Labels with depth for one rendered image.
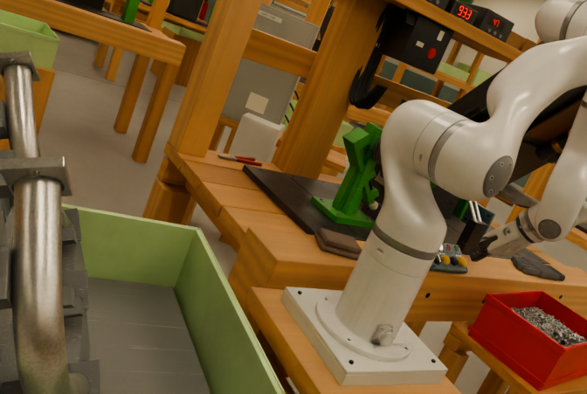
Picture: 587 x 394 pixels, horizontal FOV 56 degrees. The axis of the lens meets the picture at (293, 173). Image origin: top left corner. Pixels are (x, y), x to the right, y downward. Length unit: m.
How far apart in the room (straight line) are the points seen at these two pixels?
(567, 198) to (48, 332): 1.11
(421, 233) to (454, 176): 0.12
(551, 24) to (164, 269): 0.84
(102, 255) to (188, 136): 0.72
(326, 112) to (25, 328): 1.50
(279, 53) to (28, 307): 1.45
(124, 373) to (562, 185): 0.95
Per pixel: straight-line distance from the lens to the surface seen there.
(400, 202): 0.95
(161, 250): 0.98
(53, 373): 0.41
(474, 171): 0.88
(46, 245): 0.40
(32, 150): 0.70
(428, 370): 1.06
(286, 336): 1.00
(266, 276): 1.16
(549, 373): 1.43
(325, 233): 1.29
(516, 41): 8.24
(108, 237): 0.95
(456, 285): 1.58
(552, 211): 1.32
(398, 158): 0.96
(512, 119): 0.94
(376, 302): 0.99
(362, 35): 1.80
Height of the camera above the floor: 1.35
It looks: 15 degrees down
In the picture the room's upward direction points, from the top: 22 degrees clockwise
